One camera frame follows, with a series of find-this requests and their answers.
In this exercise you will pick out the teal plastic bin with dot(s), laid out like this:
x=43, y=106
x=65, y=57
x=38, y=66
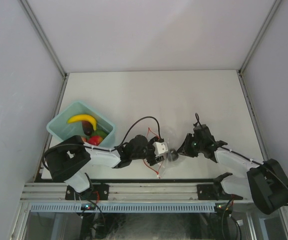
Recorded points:
x=61, y=130

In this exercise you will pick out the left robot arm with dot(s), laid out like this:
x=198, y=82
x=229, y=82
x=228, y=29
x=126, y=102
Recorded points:
x=65, y=160

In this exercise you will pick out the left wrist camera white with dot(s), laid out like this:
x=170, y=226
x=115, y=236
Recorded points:
x=160, y=148

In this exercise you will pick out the fake dark plum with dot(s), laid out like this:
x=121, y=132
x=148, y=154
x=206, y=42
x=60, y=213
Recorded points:
x=173, y=155

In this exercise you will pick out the aluminium rail frame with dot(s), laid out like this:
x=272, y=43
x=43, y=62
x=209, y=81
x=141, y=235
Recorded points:
x=122, y=192

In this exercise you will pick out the blue slotted cable duct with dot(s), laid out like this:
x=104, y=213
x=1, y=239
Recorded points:
x=172, y=207

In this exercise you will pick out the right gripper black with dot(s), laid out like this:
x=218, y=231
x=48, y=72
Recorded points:
x=184, y=149

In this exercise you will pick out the fake green vegetable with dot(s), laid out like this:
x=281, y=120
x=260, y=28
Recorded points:
x=100, y=133

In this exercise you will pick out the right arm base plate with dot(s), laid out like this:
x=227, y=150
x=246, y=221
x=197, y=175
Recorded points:
x=208, y=192

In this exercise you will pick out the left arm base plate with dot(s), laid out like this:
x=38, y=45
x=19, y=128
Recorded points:
x=100, y=192

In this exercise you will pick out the clear zip top bag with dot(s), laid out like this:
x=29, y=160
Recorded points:
x=167, y=157

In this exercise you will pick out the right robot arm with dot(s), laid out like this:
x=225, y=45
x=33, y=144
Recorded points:
x=265, y=183

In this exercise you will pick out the fake yellow banana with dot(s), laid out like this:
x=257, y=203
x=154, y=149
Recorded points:
x=84, y=117

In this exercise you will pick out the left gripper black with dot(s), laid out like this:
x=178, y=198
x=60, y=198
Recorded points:
x=153, y=160

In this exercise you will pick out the fake red yellow apple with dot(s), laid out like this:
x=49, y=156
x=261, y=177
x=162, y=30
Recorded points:
x=95, y=140

